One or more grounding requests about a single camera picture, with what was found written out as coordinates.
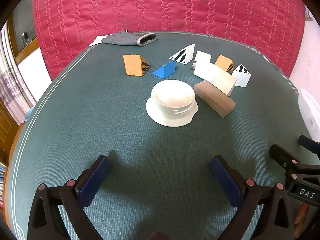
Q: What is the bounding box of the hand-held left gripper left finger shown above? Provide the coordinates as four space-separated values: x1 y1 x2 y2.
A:
28 155 111 240

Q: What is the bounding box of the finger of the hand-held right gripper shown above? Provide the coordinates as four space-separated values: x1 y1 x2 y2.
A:
269 144 320 190
299 135 320 153

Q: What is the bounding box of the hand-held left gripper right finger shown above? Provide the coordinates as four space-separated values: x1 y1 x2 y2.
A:
210 155 294 240

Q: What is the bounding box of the clear plastic container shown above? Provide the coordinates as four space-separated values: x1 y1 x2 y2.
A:
297 89 320 143

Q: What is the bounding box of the brown rectangular block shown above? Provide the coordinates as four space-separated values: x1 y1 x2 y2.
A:
194 80 236 118

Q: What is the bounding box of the white zebra striped wedge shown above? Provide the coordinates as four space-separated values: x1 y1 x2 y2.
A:
169 43 196 65
232 64 251 87

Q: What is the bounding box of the cream wooden wedge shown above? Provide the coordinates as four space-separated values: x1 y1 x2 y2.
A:
211 69 237 97

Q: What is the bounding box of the cream cup with saucer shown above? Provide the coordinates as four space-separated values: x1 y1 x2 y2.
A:
146 79 199 127

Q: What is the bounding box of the small orange striped wedge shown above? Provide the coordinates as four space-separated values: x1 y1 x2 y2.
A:
214 55 234 72

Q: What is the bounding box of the white charger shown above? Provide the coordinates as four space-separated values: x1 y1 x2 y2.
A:
189 59 227 79

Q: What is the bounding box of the large orange striped wedge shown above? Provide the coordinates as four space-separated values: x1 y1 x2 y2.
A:
123 54 150 77

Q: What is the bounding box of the blue wedge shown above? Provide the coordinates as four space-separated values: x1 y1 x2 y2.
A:
152 60 176 79

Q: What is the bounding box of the pale rectangular block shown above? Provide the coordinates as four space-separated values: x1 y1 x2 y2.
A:
194 51 212 63

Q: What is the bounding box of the light blue round object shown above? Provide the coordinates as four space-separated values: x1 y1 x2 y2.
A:
25 106 36 123

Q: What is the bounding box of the row of books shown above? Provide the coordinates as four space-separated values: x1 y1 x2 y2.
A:
0 162 7 210

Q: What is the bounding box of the wooden door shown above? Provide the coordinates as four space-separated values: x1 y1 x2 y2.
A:
0 100 20 160

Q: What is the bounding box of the patterned curtain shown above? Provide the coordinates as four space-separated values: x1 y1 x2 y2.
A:
0 25 37 125

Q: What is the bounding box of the white paper sheet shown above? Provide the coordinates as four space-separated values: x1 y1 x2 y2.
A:
89 35 107 47

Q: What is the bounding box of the grey glove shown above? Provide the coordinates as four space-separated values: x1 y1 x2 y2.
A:
103 31 158 47

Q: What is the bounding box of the red quilted blanket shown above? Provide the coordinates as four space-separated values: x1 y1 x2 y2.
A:
32 0 307 80

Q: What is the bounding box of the window frame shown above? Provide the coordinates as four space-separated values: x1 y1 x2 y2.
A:
11 0 39 55

